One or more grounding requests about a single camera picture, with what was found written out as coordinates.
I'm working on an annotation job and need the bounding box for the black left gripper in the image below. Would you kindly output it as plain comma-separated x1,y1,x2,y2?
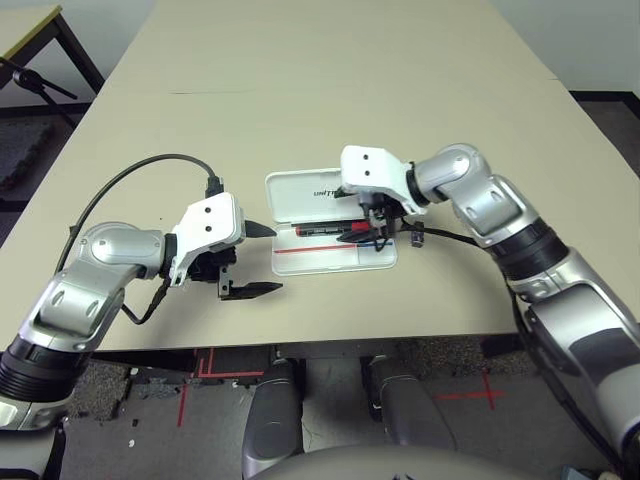
191,219,285,302

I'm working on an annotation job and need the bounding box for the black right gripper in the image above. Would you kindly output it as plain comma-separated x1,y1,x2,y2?
332,185,406,247

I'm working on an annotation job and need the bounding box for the black marker with red cap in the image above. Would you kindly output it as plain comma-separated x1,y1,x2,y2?
293,219,374,239

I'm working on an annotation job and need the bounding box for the white plastic pencil case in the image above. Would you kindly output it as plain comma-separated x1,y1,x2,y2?
263,167,400,276

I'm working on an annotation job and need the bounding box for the black table foot beam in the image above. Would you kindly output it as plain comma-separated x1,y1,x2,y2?
89,348,199,374
479,332,522,359

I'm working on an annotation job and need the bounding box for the dark grey robot left leg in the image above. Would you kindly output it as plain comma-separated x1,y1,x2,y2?
242,357,306,480

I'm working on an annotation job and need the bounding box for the dark grey robot leg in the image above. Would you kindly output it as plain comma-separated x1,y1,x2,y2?
360,354,459,451
242,357,306,480

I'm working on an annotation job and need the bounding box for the grey foam scrap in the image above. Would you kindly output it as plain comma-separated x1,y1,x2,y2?
135,377,182,401

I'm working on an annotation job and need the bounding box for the dark grey robot right leg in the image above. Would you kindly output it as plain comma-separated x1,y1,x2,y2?
360,354,459,451

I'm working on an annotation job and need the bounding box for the beige robot torso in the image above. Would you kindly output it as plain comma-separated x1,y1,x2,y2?
259,444,506,480

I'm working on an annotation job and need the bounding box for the dark grey foam floor mat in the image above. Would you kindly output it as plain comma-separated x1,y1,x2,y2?
0,119,55,189

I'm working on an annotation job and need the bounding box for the black tripod stand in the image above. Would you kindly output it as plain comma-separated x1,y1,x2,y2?
0,57,80,126

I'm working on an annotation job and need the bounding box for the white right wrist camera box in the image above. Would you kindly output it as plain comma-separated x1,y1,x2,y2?
339,144,429,217

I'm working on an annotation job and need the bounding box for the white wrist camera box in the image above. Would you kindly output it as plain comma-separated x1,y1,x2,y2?
339,144,429,217
167,191,247,290

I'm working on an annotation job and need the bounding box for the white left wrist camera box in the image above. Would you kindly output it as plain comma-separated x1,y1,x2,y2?
167,191,247,290

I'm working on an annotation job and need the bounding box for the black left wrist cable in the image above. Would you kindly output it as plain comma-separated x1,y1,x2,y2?
53,153,225,326

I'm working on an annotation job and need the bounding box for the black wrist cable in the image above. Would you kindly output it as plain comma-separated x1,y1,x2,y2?
53,153,225,326
394,223,621,469

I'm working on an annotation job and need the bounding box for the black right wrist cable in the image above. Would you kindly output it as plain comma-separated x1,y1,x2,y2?
394,223,621,469

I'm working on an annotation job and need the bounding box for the beige side table black frame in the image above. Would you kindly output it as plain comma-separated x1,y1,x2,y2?
0,4,106,109

